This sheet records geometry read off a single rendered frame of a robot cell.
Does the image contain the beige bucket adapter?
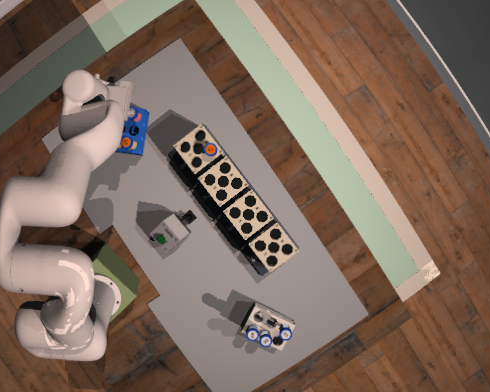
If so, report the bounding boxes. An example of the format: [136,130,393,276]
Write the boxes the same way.
[198,156,249,207]
[223,189,274,240]
[248,221,299,272]
[173,125,225,175]

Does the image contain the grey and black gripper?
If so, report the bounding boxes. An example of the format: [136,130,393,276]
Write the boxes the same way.
[101,77,116,86]

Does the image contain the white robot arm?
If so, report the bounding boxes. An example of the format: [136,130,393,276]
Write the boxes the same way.
[0,69,133,361]

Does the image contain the beige tube rack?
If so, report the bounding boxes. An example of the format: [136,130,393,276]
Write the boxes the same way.
[241,302,296,350]

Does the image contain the blue tube rack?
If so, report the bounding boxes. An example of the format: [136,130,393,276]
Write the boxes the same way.
[116,108,149,156]

